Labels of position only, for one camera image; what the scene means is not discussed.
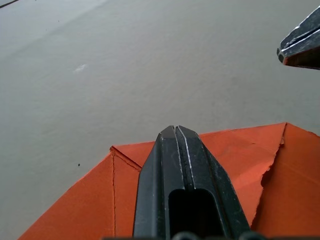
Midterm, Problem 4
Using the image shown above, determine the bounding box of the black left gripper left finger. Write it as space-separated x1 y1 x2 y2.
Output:
132 125 188 238

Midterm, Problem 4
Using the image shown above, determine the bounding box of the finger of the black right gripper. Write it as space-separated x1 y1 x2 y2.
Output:
276 32 320 71
278 4 320 51

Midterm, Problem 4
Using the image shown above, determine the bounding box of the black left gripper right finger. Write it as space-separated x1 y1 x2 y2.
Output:
175 125 252 238

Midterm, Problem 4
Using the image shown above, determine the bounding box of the orange paper sheet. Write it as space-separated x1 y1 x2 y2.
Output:
17 121 320 240

